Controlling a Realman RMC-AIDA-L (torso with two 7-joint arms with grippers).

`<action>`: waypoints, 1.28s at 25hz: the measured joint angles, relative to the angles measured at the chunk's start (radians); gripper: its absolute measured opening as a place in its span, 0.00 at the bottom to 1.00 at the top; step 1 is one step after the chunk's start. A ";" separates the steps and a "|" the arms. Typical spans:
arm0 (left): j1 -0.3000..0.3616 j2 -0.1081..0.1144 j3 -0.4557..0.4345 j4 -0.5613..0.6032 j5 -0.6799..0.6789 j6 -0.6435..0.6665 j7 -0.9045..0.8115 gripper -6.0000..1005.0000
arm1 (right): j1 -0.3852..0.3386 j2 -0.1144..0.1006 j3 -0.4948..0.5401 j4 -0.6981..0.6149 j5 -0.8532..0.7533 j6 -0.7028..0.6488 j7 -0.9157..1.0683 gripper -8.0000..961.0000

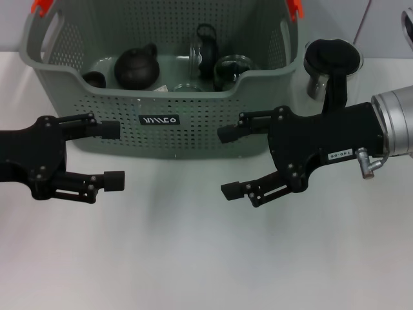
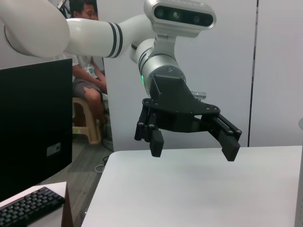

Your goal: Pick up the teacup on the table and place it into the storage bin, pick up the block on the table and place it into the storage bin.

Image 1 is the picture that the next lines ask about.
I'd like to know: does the glass pitcher black handle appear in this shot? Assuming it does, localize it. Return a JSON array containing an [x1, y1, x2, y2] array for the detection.
[[290, 37, 365, 114]]

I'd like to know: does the dark clay teacup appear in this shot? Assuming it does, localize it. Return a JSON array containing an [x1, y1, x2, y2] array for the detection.
[[82, 71, 106, 88]]

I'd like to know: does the grey perforated storage bin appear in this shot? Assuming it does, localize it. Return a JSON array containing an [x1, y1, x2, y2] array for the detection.
[[18, 0, 306, 161]]

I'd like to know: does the dark clay teapot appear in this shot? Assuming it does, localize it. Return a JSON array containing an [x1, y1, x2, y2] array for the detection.
[[114, 42, 161, 91]]

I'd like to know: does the grey right gripper cable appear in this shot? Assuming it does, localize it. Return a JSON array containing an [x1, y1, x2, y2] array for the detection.
[[370, 150, 398, 166]]

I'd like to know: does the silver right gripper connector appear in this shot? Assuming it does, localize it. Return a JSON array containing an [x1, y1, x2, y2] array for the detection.
[[356, 147, 385, 180]]

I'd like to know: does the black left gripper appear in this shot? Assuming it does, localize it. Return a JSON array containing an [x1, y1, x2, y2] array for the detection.
[[0, 112, 126, 205]]

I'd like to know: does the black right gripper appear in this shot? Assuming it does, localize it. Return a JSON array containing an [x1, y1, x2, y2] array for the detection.
[[217, 101, 388, 209]]

